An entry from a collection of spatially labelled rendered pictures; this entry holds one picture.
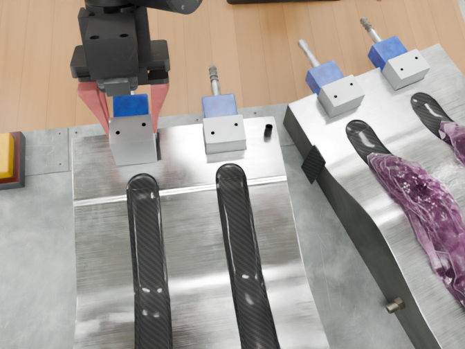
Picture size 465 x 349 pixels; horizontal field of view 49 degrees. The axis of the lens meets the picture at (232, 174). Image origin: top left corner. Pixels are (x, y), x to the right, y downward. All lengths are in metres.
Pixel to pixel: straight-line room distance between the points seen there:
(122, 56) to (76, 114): 0.34
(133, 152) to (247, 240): 0.17
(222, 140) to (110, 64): 0.20
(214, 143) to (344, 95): 0.20
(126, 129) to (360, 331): 0.38
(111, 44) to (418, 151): 0.43
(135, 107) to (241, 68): 0.24
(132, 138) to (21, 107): 0.27
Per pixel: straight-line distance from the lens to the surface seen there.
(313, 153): 0.69
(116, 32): 0.48
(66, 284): 0.70
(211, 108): 0.65
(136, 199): 0.63
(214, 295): 0.58
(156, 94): 0.56
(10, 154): 0.75
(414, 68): 0.77
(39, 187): 0.76
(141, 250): 0.61
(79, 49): 0.60
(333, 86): 0.72
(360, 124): 0.73
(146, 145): 0.60
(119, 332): 0.57
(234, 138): 0.62
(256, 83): 0.81
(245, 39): 0.85
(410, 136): 0.74
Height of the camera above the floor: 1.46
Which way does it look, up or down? 66 degrees down
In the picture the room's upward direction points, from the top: 5 degrees clockwise
